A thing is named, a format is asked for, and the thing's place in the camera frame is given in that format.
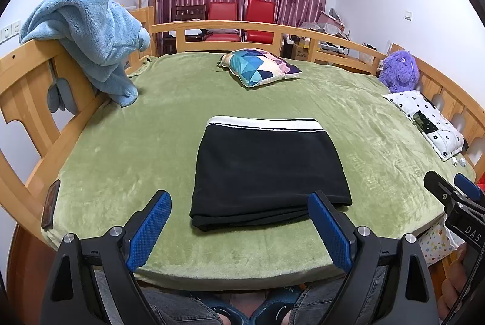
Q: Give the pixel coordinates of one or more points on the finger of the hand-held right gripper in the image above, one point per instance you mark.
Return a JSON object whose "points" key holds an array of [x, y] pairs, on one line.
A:
{"points": [[435, 183], [468, 187]]}

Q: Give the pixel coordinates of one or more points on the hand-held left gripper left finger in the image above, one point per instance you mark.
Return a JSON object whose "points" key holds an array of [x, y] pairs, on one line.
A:
{"points": [[147, 230]]}

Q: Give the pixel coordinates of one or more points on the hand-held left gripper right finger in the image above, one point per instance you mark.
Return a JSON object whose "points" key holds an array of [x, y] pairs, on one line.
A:
{"points": [[329, 230]]}

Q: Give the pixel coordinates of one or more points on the black pants white waistband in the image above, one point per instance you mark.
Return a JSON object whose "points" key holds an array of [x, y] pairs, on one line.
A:
{"points": [[265, 173]]}

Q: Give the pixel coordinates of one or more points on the person's right hand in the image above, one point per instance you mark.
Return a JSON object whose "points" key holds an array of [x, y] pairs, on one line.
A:
{"points": [[451, 287]]}

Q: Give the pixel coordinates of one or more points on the star-print white sheet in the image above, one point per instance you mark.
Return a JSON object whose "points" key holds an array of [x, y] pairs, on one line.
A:
{"points": [[435, 245]]}

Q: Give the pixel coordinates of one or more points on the white flower-print pillow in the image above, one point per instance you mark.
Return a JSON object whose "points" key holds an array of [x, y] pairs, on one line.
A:
{"points": [[443, 135]]}

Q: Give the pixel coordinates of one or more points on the person's right leg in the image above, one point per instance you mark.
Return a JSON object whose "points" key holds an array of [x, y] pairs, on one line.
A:
{"points": [[310, 306]]}

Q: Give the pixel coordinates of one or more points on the person's leg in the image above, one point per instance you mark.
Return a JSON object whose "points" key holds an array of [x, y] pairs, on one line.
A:
{"points": [[310, 306], [178, 310]]}

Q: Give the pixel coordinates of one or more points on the person's left leg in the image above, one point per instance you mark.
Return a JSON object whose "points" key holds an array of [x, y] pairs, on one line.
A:
{"points": [[178, 310]]}

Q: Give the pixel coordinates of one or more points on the green bed blanket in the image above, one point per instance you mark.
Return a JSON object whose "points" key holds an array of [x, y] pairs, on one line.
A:
{"points": [[151, 143]]}

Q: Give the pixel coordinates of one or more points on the blue slipper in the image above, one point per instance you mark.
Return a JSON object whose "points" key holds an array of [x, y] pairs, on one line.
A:
{"points": [[276, 306], [221, 304]]}

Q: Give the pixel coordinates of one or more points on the dark smartphone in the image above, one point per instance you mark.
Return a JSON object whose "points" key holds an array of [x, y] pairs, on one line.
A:
{"points": [[51, 204]]}

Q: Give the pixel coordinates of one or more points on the purple plush toy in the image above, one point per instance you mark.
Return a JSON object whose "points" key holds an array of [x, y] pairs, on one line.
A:
{"points": [[398, 71]]}

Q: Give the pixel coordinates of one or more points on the grey cloth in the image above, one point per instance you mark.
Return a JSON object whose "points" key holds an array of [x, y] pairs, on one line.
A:
{"points": [[60, 98]]}

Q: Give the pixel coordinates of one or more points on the cardboard box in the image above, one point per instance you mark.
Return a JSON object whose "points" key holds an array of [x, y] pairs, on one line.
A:
{"points": [[301, 51]]}

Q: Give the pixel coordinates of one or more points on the colourful geometric pillow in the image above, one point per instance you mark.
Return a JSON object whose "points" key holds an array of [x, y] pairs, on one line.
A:
{"points": [[254, 65]]}

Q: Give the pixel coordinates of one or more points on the pile of plastic bags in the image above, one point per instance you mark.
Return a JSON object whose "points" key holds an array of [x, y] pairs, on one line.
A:
{"points": [[326, 24]]}

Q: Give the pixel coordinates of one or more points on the light blue fleece blanket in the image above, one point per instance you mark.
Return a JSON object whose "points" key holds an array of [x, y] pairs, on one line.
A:
{"points": [[83, 26]]}

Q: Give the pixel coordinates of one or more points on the dark wooden chair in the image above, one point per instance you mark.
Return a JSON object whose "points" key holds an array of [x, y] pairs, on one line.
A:
{"points": [[189, 12]]}

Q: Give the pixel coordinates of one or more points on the red chair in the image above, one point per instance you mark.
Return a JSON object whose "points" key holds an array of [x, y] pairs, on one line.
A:
{"points": [[222, 11], [260, 10]]}

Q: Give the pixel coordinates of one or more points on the wooden bed frame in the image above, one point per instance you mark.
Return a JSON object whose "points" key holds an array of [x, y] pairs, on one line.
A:
{"points": [[22, 82]]}

